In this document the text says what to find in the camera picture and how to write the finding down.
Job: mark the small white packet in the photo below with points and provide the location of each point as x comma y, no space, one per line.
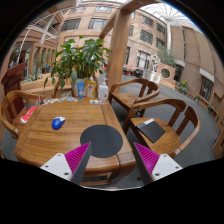
95,101

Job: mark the white sculpture on pedestal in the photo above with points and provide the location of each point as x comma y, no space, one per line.
154,75

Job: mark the blue squeeze tube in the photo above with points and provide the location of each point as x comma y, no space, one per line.
80,90

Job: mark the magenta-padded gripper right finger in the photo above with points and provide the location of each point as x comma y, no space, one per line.
163,165

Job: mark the green potted plant white pot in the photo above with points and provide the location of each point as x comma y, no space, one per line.
80,56

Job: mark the dark red wooden lectern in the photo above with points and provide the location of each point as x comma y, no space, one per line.
13,78

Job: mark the round dark grey mouse pad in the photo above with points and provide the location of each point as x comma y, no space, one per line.
101,140

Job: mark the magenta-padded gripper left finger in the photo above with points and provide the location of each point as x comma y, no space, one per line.
56,165

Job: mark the white pump bottle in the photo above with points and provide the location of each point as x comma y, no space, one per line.
103,93

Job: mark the wooden armchair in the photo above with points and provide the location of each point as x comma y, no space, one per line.
56,88
126,99
219,143
8,103
166,143

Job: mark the yellow flowering potted plant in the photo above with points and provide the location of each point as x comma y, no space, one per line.
183,87

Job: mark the wooden pillar with braces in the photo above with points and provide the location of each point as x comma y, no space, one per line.
119,50

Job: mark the yellow liquid soap bottle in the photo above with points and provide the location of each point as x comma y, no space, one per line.
91,89

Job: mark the blue and white computer mouse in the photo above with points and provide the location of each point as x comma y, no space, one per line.
58,123

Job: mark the black notebook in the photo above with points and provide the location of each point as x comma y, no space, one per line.
151,130

